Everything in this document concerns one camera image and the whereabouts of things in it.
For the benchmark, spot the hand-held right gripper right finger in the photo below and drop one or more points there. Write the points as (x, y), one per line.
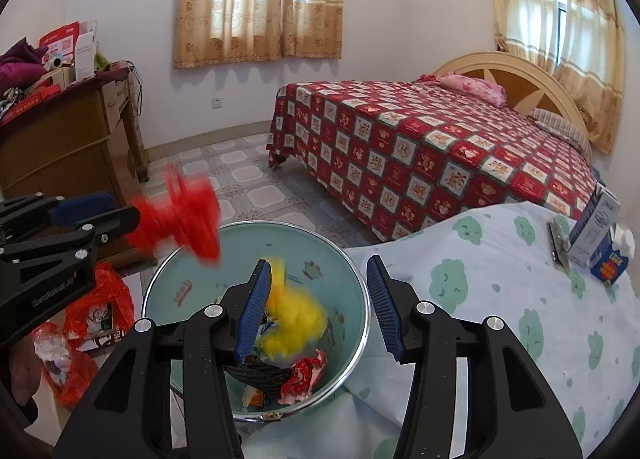
(385, 309)

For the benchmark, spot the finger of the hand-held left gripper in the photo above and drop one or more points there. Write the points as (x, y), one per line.
(85, 206)
(112, 226)

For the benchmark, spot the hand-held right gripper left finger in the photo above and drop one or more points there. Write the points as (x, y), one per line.
(255, 309)

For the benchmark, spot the yellow plastic bag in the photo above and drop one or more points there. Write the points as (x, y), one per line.
(295, 324)

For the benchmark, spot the black foam net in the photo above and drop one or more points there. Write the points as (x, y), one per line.
(265, 374)

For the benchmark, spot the teal cartoon print bucket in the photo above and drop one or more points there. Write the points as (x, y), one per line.
(320, 249)

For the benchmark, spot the person's left forearm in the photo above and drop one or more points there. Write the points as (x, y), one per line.
(24, 379)

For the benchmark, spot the brown wooden cabinet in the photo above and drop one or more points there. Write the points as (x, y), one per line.
(60, 154)

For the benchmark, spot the red plastic bag with rubbish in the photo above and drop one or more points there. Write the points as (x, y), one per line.
(100, 304)
(70, 369)

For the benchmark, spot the red printed wrapper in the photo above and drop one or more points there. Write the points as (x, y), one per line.
(302, 376)

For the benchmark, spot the light blue cloud print tablecloth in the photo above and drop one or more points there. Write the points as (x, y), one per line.
(500, 289)

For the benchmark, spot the white cardboard box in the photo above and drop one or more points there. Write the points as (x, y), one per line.
(86, 51)

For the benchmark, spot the purple cloth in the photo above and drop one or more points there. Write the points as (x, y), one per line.
(20, 64)

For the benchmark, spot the bed with red checkered bedspread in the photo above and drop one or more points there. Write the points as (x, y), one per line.
(410, 149)

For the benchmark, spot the red cardboard box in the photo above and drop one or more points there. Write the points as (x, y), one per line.
(60, 41)

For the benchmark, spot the dark narrow sachet strip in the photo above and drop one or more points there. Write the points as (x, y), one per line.
(559, 244)

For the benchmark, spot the tall white blue carton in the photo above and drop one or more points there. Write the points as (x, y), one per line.
(595, 229)

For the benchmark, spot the blue carton with white cap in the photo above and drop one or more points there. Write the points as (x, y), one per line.
(612, 261)

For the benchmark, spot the pink pillow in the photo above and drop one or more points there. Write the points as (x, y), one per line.
(475, 89)

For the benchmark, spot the striped pillow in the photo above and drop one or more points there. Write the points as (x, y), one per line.
(560, 129)

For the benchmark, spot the beige patterned window curtain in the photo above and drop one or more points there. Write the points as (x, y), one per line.
(585, 39)
(260, 4)

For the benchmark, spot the cream wooden headboard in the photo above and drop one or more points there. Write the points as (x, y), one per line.
(525, 74)

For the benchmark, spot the wall socket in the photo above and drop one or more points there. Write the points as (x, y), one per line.
(218, 101)

